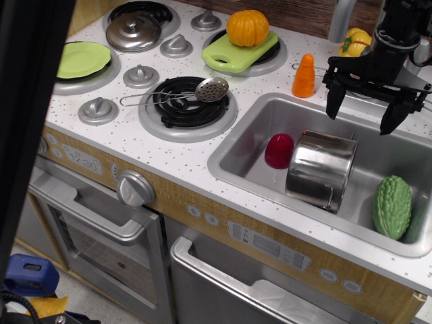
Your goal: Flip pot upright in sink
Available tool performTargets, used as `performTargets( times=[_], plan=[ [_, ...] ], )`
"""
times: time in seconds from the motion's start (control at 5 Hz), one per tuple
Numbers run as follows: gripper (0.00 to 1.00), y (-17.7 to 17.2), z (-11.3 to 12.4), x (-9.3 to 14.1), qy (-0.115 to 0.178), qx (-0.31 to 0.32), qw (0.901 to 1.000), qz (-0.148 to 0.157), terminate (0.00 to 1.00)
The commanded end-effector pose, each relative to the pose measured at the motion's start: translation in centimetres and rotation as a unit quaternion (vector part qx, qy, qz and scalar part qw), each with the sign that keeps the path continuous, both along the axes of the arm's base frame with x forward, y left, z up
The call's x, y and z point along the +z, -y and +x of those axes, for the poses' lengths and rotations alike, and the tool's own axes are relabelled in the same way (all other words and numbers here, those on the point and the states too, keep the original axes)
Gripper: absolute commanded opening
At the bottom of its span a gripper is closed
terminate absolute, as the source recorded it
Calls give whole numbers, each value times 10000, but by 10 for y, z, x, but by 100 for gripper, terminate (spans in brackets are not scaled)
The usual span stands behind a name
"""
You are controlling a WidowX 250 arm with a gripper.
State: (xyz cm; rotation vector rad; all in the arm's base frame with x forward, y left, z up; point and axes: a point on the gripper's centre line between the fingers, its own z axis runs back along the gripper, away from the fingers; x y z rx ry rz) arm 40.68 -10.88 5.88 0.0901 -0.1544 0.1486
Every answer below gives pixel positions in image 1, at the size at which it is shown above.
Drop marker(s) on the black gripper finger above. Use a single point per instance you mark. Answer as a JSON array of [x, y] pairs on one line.
[[394, 115], [335, 96]]

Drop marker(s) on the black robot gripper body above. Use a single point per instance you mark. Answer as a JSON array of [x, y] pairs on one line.
[[380, 73]]

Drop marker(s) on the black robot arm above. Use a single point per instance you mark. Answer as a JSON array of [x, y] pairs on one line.
[[406, 14]]

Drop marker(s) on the stainless steel pot lid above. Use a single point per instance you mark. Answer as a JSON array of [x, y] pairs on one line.
[[133, 32]]

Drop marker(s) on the orange toy carrot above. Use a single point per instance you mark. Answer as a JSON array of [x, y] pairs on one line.
[[304, 80]]

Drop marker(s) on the yellow toy bell pepper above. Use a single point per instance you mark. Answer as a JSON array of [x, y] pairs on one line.
[[355, 43]]

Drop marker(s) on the back right stove burner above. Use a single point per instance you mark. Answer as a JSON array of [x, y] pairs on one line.
[[273, 59]]

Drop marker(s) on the stove burner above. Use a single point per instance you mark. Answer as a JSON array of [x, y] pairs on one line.
[[273, 59], [166, 16], [78, 86], [185, 120]]

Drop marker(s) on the silver faucet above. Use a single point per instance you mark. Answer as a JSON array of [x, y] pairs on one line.
[[340, 20]]

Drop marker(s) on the green toy bitter gourd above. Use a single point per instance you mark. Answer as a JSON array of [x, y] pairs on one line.
[[392, 207]]

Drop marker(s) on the orange toy pumpkin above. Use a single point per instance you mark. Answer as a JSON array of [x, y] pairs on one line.
[[247, 28]]

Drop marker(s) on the metal slotted skimmer spoon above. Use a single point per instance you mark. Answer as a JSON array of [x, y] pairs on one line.
[[208, 90]]

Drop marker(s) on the green toy cutting board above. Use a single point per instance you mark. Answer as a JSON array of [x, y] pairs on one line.
[[224, 56]]

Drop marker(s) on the grey stove knob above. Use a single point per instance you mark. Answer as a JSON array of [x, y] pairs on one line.
[[206, 22], [176, 47], [141, 77], [98, 111]]

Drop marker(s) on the front right stove burner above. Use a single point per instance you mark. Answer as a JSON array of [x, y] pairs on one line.
[[185, 120]]

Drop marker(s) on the back left stove burner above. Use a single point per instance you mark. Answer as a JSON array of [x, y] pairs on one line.
[[166, 16]]

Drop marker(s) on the grey oven dial knob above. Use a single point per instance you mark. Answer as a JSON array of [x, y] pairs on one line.
[[133, 189]]

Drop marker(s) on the grey dishwasher door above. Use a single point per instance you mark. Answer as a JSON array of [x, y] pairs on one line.
[[214, 283]]

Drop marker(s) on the front left stove burner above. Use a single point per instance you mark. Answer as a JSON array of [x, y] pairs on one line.
[[78, 86]]

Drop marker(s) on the green toy plate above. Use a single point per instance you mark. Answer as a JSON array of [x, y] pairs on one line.
[[80, 59]]

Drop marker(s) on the digital clock panel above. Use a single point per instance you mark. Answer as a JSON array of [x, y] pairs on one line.
[[82, 159]]

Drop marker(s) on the grey oven door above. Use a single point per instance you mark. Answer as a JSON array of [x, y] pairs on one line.
[[118, 250]]

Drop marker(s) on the blue clamp tool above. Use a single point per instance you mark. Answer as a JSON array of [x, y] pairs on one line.
[[31, 276]]

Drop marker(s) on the black foreground post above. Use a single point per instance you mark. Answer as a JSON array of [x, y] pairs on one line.
[[33, 34]]

